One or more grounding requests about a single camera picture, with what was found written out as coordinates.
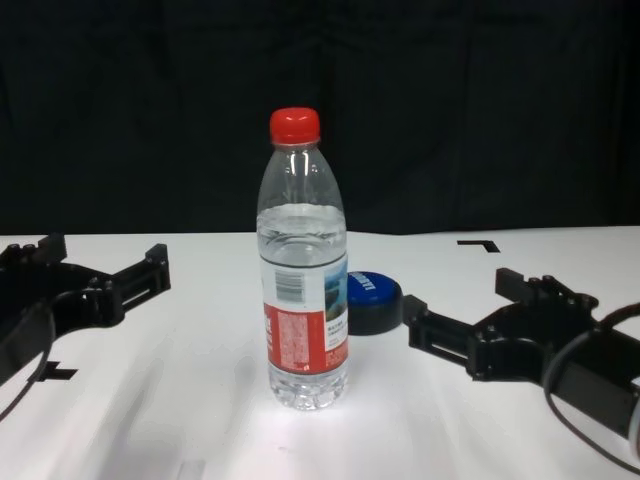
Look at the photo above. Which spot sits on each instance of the blue push button black base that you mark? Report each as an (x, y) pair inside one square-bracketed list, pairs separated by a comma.
[(375, 300)]

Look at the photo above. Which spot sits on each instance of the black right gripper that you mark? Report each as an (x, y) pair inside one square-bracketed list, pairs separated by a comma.
[(575, 360)]

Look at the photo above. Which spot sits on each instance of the black fabric backdrop curtain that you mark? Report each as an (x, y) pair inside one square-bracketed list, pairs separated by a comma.
[(320, 75)]

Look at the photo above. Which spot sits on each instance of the black L corner tape mark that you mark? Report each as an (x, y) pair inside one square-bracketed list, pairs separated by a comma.
[(482, 244)]

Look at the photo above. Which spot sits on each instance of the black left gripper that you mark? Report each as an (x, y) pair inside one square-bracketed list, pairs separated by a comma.
[(35, 300)]

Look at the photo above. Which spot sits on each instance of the clear water bottle red cap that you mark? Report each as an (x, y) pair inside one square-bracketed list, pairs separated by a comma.
[(302, 250)]

